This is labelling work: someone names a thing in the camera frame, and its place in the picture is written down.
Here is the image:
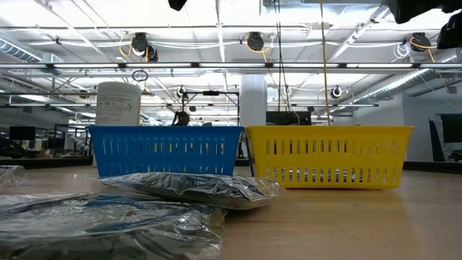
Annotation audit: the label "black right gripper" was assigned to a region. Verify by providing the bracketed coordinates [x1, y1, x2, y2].
[388, 0, 443, 25]

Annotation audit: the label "clear bag black items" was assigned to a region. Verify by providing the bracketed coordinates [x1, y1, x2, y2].
[92, 171, 282, 211]

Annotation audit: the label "large clear plastic bag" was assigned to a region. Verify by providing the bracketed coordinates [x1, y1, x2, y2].
[0, 192, 227, 260]

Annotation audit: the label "long ceiling light strip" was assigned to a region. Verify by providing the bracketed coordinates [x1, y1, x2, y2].
[0, 62, 462, 70]

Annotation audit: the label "person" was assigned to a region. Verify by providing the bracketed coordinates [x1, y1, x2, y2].
[173, 110, 191, 126]

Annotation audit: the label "white wipes canister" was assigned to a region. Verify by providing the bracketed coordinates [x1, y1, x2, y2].
[92, 81, 142, 168]

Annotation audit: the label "white column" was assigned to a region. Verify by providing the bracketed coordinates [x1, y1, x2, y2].
[240, 74, 268, 127]

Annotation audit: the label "black monitor screen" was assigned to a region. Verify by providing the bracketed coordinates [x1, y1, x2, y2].
[440, 113, 462, 144]

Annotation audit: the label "black leaning panel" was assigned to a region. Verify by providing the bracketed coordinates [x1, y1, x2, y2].
[428, 118, 445, 163]

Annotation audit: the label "blue plastic slotted basket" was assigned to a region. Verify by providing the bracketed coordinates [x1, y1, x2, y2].
[88, 125, 245, 178]

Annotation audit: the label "yellow plastic slotted basket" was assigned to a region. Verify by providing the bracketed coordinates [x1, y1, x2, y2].
[244, 125, 415, 190]

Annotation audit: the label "small black monitor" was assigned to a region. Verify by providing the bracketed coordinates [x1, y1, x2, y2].
[9, 126, 36, 141]

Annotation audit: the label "silver ventilation duct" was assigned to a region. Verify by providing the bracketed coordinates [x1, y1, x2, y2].
[0, 38, 64, 75]
[339, 53, 462, 109]

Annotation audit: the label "yellow hanging cable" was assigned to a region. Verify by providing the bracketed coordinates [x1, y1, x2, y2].
[319, 0, 331, 126]

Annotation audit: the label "black hanging cable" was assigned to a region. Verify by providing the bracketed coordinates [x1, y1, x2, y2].
[275, 0, 290, 113]

